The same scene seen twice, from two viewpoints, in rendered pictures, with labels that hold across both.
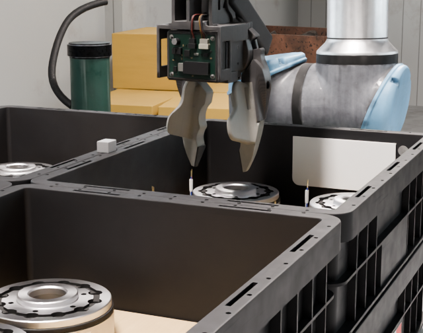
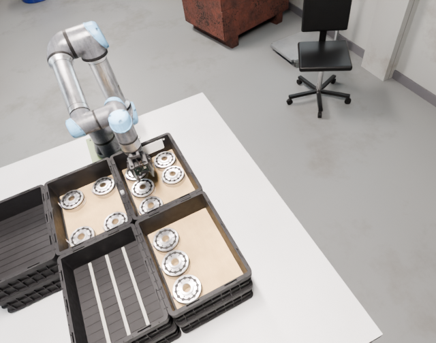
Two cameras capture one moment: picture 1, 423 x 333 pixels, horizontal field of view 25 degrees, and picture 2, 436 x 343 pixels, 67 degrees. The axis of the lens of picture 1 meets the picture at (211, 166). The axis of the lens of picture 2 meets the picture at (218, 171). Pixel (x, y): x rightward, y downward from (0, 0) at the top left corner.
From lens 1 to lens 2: 0.95 m
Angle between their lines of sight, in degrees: 51
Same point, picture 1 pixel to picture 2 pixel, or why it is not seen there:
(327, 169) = (148, 150)
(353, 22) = not seen: hidden behind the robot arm
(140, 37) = not seen: outside the picture
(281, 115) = (110, 131)
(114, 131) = (86, 171)
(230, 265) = (187, 207)
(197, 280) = (180, 213)
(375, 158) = (158, 143)
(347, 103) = not seen: hidden behind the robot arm
